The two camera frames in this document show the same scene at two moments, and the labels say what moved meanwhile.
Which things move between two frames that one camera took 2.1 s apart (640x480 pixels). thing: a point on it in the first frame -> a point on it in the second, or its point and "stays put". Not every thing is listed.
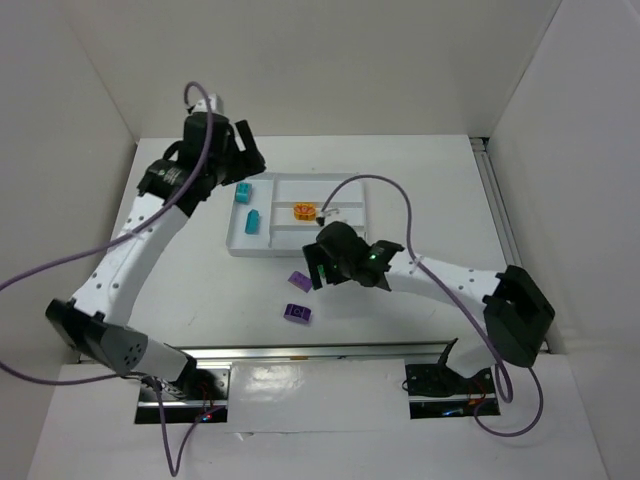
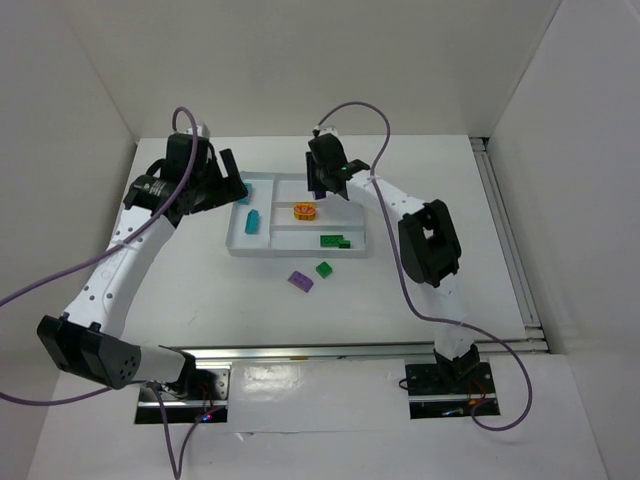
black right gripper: x=316 y=263 -> x=323 y=176
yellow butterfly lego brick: x=304 y=211 stays put
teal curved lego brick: x=243 y=192 stays put
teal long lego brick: x=252 y=224 stays put
